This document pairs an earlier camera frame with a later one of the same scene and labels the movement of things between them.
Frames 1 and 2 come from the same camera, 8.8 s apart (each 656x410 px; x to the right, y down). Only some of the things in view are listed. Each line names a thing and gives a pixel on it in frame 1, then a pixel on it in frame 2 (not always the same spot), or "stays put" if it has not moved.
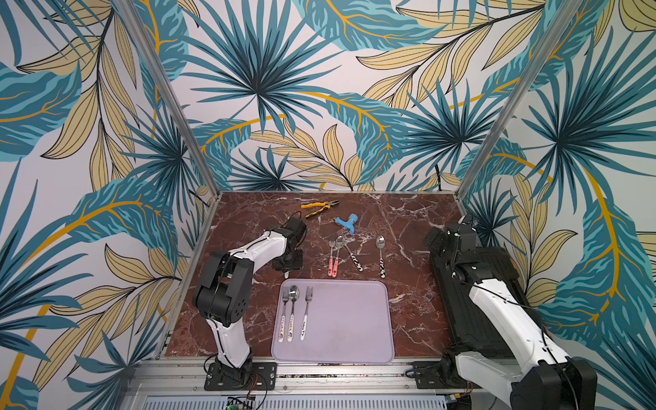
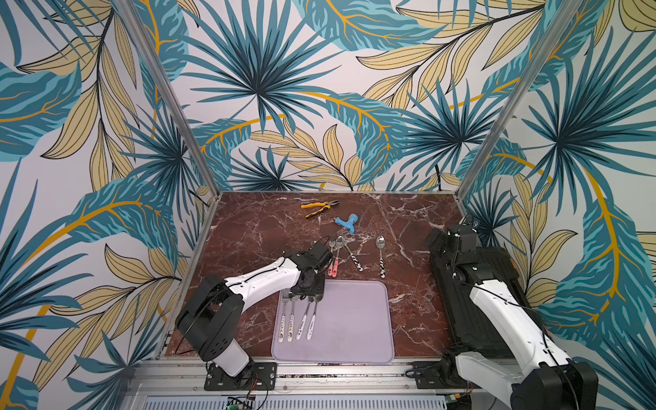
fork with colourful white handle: x=285 y=295 stays put
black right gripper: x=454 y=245 stays put
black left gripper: x=296 y=265 -> x=319 y=289
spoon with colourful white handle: x=293 y=295 stays put
